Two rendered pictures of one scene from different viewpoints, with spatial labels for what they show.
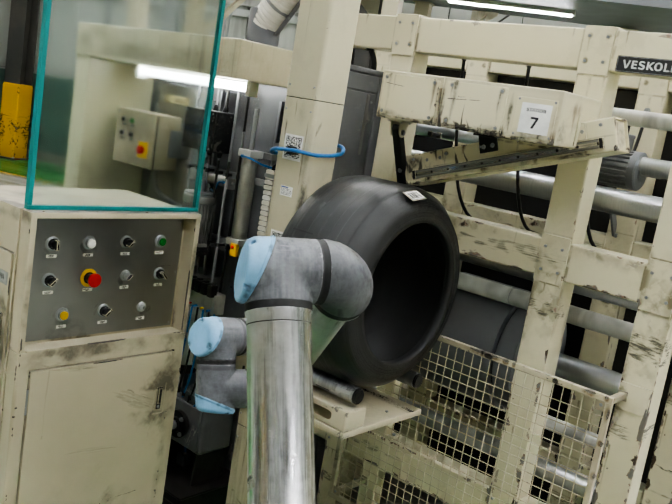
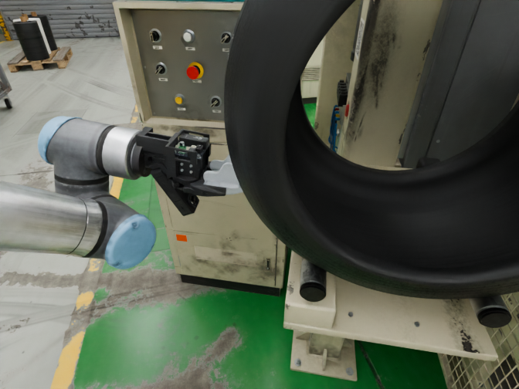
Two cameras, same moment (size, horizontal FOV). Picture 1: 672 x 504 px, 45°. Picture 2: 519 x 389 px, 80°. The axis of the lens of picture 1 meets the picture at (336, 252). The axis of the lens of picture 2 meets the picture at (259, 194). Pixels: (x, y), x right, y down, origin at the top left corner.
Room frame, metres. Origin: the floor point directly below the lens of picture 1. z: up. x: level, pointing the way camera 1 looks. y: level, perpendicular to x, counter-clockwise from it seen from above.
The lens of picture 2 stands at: (1.83, -0.36, 1.34)
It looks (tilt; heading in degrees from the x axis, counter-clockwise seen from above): 36 degrees down; 60
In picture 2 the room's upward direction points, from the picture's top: straight up
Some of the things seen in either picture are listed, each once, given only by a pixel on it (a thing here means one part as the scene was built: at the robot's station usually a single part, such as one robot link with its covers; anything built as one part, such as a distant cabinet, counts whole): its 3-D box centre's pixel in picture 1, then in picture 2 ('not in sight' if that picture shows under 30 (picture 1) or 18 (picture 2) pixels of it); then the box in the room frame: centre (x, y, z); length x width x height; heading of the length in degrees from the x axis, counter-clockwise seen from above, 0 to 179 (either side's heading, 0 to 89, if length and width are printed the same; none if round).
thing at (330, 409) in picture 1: (307, 396); (312, 246); (2.19, 0.01, 0.83); 0.36 x 0.09 x 0.06; 50
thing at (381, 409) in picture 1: (337, 400); (373, 265); (2.29, -0.08, 0.80); 0.37 x 0.36 x 0.02; 140
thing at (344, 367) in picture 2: not in sight; (323, 341); (2.44, 0.13, 0.02); 0.27 x 0.27 x 0.04; 50
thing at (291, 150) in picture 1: (307, 149); not in sight; (2.44, 0.13, 1.51); 0.19 x 0.19 x 0.06; 50
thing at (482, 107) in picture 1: (483, 109); not in sight; (2.44, -0.36, 1.71); 0.61 x 0.25 x 0.15; 50
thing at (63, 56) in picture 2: not in sight; (35, 38); (1.42, 6.76, 0.38); 1.20 x 0.80 x 0.76; 81
